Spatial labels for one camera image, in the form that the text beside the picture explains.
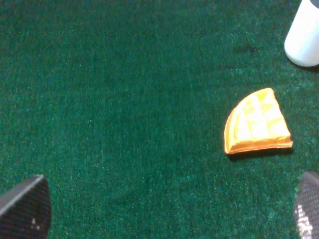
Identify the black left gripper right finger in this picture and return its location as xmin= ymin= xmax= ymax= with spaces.
xmin=294 ymin=172 xmax=319 ymax=239

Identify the light blue cylindrical cup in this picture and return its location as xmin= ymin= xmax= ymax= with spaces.
xmin=284 ymin=0 xmax=319 ymax=67

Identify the green velvet table cloth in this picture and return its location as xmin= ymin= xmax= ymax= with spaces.
xmin=0 ymin=0 xmax=319 ymax=239

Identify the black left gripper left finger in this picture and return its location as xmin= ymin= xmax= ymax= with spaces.
xmin=0 ymin=175 xmax=52 ymax=239

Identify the yellow waffle slice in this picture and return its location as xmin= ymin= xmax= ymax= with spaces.
xmin=224 ymin=88 xmax=293 ymax=155

